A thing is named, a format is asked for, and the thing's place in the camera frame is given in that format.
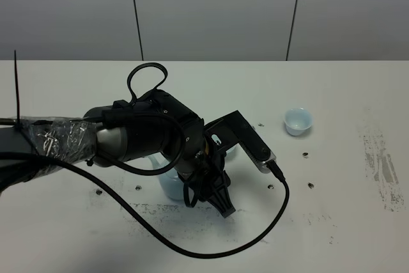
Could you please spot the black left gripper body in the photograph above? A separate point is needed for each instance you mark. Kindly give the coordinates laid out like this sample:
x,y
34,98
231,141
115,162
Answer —
x,y
207,163

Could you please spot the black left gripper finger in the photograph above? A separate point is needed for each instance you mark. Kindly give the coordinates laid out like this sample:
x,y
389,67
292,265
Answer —
x,y
218,196

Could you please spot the pale blue porcelain teapot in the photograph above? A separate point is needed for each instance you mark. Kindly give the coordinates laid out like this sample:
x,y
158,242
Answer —
x,y
169,181

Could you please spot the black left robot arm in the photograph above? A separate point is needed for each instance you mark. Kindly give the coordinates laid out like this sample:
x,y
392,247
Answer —
x,y
146,136

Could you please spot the near pale blue teacup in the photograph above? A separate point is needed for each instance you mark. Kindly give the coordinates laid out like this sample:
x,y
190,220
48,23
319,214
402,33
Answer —
x,y
231,153

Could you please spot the pale blue teacup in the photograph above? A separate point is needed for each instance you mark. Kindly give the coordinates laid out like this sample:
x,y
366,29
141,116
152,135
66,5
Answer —
x,y
297,121
231,153

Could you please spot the far pale blue teacup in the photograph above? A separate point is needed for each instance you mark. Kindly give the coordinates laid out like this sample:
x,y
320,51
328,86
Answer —
x,y
297,121

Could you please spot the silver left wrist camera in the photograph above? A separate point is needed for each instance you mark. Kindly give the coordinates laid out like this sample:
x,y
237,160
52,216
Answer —
x,y
233,129

